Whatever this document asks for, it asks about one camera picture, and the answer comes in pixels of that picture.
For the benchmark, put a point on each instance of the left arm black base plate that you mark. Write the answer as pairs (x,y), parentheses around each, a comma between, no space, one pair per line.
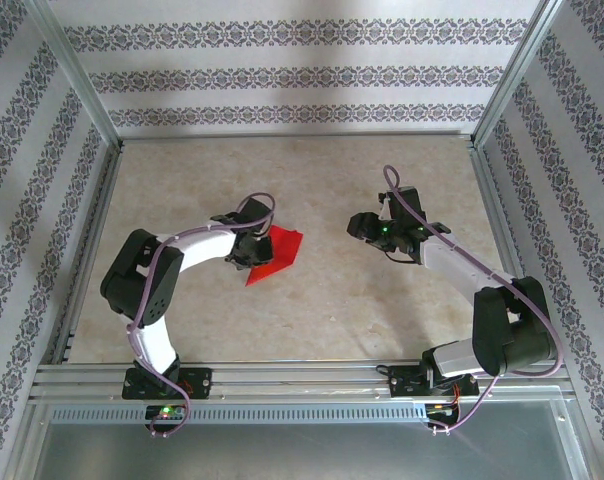
(202,382)

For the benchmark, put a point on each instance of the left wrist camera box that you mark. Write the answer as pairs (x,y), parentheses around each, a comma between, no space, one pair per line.
(254,215)

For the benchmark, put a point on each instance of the aluminium frame post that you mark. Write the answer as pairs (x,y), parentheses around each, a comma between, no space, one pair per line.
(518,75)
(84,80)

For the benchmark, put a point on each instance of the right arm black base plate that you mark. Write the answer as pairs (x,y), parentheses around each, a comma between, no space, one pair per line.
(402,382)

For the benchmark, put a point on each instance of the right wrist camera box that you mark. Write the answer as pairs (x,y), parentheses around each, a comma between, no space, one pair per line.
(407,205)

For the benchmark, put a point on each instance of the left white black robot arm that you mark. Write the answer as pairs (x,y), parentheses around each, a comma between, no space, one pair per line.
(154,340)

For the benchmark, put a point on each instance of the aluminium side rail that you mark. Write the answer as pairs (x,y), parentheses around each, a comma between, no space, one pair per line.
(103,200)
(492,200)

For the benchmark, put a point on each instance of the grey metal sheet panel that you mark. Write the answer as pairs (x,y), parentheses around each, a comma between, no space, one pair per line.
(302,450)

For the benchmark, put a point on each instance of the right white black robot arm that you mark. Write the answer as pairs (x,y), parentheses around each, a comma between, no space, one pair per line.
(502,330)

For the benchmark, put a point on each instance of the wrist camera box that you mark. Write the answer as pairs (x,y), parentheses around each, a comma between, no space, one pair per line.
(254,215)
(407,205)

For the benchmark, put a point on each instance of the red paper sheet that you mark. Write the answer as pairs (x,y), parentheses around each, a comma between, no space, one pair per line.
(284,250)

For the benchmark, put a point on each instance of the aluminium rear rail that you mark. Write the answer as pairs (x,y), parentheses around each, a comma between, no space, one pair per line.
(302,136)

